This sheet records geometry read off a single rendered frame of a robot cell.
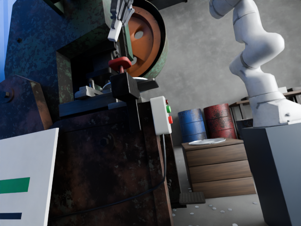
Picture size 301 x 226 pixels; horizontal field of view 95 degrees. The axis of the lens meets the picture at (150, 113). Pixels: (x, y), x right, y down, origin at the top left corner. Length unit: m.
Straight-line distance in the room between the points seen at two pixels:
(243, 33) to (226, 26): 4.23
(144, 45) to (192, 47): 3.41
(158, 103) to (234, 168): 0.82
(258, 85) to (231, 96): 3.54
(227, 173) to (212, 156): 0.15
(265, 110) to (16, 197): 1.05
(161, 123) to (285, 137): 0.49
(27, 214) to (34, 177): 0.12
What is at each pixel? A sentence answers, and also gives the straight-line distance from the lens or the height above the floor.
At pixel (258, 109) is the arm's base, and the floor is 0.53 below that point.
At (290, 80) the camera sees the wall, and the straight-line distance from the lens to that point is 4.94.
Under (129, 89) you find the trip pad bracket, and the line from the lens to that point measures 0.43.
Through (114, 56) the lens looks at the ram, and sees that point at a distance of 0.89.
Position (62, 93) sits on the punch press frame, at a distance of 0.85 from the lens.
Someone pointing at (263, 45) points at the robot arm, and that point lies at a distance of 0.78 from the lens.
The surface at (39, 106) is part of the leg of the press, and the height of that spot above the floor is 0.71.
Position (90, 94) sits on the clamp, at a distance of 0.67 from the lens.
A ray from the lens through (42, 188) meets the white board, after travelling 0.68.
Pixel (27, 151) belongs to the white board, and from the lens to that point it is 0.78.
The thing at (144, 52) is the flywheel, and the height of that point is 1.20.
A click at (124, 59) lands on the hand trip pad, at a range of 0.48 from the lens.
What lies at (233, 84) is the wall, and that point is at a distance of 4.41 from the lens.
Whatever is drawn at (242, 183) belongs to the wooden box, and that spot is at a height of 0.07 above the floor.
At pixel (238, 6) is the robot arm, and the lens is 0.95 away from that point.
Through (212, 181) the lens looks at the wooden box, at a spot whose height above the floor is 0.11.
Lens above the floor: 0.51
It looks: 8 degrees up
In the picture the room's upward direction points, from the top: 9 degrees counter-clockwise
